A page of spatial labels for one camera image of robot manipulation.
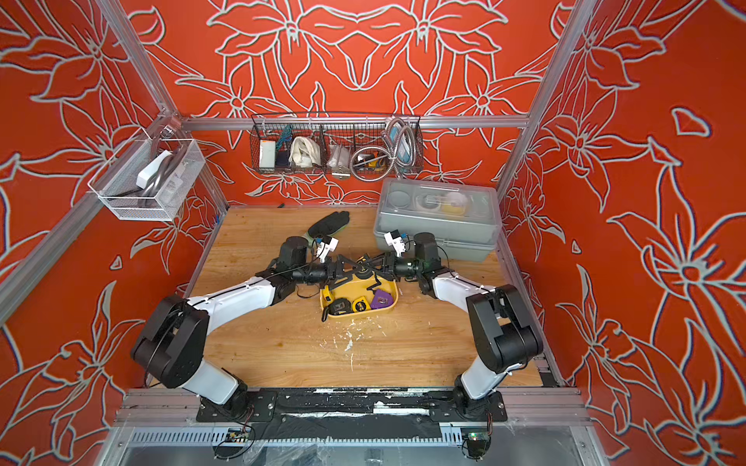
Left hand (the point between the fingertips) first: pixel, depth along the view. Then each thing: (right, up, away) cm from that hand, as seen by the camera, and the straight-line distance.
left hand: (357, 272), depth 80 cm
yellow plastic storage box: (+1, -6, +11) cm, 13 cm away
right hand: (+1, +1, +1) cm, 2 cm away
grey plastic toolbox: (+34, +16, +10) cm, 39 cm away
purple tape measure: (+7, -10, +9) cm, 15 cm away
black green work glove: (-14, +14, +33) cm, 39 cm away
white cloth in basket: (-17, +37, +10) cm, 42 cm away
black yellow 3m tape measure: (-6, -12, +8) cm, 15 cm away
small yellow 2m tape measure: (+1, -12, +10) cm, 15 cm away
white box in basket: (-30, +37, +11) cm, 49 cm away
